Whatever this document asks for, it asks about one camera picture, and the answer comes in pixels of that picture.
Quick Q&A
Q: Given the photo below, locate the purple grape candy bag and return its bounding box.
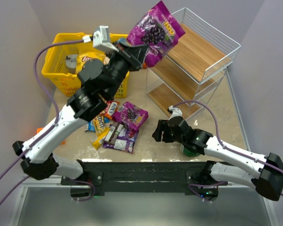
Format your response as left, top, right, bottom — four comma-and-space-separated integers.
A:
127, 1, 185, 67
112, 101, 149, 132

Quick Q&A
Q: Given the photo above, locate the dark purple candy bag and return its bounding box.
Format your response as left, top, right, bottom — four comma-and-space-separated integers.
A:
103, 128, 139, 153

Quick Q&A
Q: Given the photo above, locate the Fox's fruits candy bag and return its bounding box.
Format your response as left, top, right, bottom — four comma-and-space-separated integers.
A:
100, 100, 119, 120

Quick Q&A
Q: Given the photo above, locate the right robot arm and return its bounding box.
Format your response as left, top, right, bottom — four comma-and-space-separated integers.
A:
152, 116, 283, 201

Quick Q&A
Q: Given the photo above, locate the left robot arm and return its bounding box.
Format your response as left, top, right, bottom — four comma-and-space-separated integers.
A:
13, 42, 149, 180

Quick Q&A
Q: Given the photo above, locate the green brown tin can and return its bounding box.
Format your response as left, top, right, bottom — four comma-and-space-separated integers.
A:
180, 145, 200, 157

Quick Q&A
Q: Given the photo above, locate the yellow Lays chips bag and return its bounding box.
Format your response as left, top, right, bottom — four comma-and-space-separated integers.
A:
75, 52, 106, 75

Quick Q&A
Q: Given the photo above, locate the brown chocolate bar wrapper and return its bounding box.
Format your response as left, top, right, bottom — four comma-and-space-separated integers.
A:
104, 122, 124, 145

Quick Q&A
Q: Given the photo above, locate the grey crumpled paper cups pack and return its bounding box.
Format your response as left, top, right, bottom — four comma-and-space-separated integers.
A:
65, 54, 78, 74

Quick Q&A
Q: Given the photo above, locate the blue small snack packet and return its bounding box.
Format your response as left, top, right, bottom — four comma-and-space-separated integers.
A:
85, 120, 95, 132

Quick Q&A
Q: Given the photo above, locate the yellow plastic shopping basket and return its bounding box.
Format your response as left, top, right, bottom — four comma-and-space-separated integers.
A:
42, 32, 129, 98

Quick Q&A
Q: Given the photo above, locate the orange snack box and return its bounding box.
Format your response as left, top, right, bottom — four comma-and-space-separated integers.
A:
36, 127, 66, 145

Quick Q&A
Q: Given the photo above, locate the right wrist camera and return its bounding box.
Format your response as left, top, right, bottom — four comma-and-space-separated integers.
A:
167, 105, 183, 120

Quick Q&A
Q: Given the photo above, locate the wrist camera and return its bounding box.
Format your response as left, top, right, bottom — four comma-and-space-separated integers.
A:
167, 105, 183, 120
92, 25, 119, 53

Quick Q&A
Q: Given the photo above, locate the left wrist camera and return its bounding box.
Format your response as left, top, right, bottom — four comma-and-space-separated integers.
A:
92, 25, 119, 53

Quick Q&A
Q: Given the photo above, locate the white wire wooden shelf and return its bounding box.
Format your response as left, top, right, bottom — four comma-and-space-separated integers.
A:
146, 8, 241, 121

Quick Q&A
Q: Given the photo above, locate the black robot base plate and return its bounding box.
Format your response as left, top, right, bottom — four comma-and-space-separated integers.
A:
60, 161, 228, 196

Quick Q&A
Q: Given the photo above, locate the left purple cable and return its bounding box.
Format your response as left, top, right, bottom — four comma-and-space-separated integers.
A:
0, 35, 95, 215

